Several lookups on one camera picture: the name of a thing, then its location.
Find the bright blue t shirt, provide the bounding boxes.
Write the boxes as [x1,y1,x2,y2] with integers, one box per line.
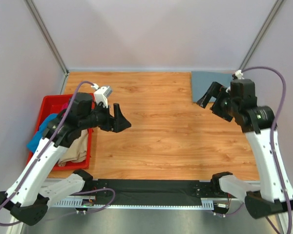
[26,114,57,153]

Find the grey blue t shirt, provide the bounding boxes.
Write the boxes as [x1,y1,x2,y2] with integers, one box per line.
[190,71,232,103]

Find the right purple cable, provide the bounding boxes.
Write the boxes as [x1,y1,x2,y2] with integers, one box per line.
[213,67,293,234]

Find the right aluminium frame post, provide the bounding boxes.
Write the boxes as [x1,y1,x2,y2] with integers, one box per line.
[239,0,286,70]

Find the slotted cable duct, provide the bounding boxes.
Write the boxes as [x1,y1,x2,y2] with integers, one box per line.
[52,196,214,211]

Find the aluminium frame post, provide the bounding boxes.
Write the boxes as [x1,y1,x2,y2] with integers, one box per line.
[239,0,286,70]
[24,0,69,75]

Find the purple cable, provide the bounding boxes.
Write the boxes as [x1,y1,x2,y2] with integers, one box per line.
[213,67,293,234]
[0,81,117,225]

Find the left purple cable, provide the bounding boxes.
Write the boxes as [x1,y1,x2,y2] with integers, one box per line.
[0,81,117,225]

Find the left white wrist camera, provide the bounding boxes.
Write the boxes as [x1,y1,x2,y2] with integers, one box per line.
[91,83,112,108]

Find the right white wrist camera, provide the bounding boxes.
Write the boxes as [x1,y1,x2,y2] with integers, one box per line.
[232,70,244,80]

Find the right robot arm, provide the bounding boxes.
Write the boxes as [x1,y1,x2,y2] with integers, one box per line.
[197,79,293,219]

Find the magenta t shirt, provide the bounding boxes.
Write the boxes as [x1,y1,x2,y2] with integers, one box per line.
[61,99,71,111]

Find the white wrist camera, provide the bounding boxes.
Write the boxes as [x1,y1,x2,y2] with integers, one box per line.
[232,70,244,80]
[91,83,112,108]

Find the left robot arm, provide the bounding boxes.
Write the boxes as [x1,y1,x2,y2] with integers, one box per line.
[0,93,131,226]

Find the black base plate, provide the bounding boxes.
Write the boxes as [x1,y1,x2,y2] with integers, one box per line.
[90,179,229,201]

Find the beige t shirt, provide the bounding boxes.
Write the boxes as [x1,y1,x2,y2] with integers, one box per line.
[58,130,88,167]

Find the left aluminium frame post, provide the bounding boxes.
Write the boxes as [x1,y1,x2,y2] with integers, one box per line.
[24,0,69,75]

